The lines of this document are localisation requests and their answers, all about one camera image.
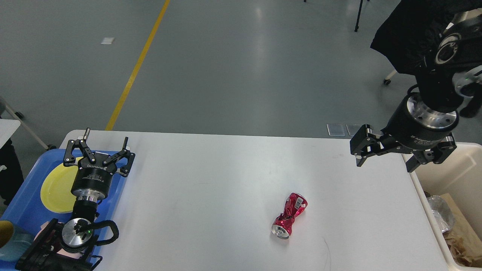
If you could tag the yellow plastic plate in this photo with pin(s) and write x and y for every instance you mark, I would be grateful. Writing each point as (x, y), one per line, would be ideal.
(56, 193)

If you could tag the silver foil bag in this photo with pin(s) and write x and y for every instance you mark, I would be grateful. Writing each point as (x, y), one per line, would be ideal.
(442, 213)

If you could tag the black tripod leg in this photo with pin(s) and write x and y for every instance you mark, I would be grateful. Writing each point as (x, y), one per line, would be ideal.
(360, 8)

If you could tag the crushed red soda can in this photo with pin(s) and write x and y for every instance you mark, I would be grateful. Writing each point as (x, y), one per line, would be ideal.
(295, 205)

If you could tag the white plastic bin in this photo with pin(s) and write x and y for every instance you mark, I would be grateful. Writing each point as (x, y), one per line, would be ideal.
(460, 175)

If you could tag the teal mug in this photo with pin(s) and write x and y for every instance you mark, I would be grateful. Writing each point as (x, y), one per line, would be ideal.
(14, 241)

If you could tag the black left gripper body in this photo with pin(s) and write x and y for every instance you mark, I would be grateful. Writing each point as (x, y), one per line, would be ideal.
(95, 178)

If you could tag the pink ribbed mug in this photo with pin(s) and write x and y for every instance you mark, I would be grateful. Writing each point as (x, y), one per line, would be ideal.
(45, 226)

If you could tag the white office chair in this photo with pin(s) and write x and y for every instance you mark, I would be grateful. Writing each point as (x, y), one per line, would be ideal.
(459, 17)

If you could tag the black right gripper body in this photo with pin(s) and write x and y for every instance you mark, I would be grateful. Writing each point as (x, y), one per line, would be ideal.
(418, 127)

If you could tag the white side table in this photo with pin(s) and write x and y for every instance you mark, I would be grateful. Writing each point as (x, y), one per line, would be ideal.
(10, 126)

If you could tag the black jacket on chair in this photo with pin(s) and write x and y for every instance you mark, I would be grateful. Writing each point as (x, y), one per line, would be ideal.
(414, 30)

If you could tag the brown paper bag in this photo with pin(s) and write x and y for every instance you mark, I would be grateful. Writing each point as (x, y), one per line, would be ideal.
(461, 214)

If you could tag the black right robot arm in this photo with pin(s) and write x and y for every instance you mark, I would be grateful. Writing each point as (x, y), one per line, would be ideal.
(448, 88)

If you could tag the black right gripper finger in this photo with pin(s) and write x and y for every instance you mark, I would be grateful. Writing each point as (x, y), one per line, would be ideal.
(437, 155)
(366, 143)

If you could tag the brown paper ball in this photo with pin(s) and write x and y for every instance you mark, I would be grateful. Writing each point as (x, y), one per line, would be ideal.
(464, 246)

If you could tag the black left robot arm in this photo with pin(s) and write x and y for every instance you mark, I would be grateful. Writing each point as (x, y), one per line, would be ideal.
(69, 246)

